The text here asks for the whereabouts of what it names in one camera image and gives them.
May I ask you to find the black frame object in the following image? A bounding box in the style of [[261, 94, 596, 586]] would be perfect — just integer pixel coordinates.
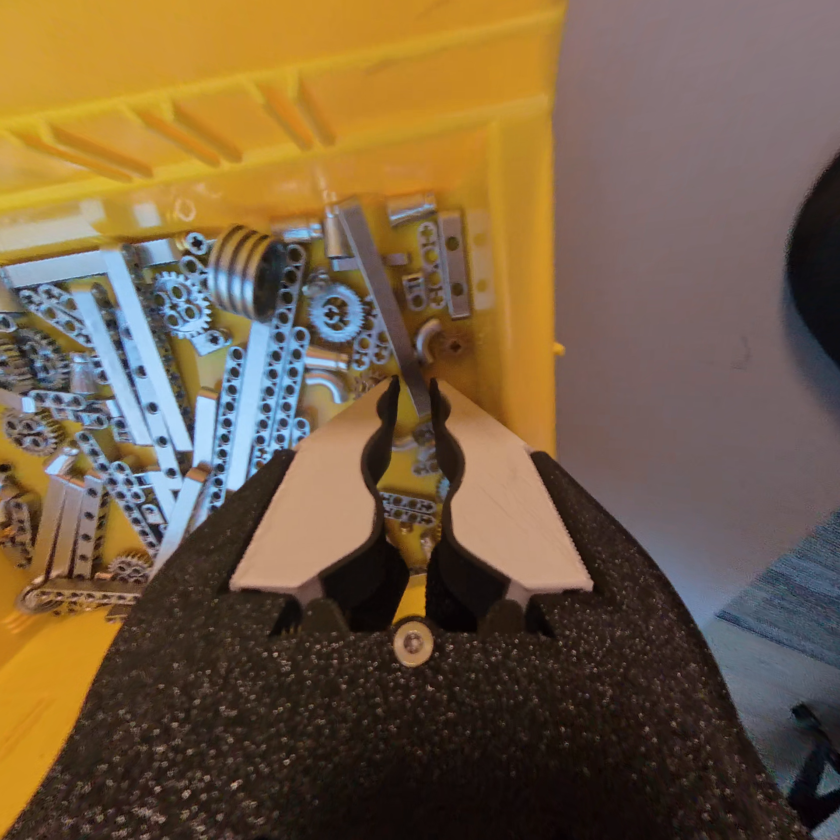
[[785, 703, 840, 825]]

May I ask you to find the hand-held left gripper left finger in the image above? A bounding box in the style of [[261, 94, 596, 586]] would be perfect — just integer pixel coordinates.
[[230, 378, 405, 611]]

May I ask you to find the yellow plastic bin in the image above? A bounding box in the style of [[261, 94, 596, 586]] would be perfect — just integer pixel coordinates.
[[0, 0, 568, 802]]

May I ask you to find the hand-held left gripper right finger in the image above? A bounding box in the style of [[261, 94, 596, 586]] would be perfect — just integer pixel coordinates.
[[428, 378, 597, 614]]

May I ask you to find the long thin grey beam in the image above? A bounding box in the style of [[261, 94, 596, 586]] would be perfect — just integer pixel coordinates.
[[326, 197, 437, 427]]

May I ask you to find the grey grooved pulley wheel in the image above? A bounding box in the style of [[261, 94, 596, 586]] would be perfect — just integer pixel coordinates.
[[208, 224, 292, 316]]

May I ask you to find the pile of grey brick parts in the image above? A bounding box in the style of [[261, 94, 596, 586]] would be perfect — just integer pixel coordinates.
[[0, 191, 493, 618]]

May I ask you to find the dark rounded object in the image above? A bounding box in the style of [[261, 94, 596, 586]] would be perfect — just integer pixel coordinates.
[[785, 155, 840, 371]]

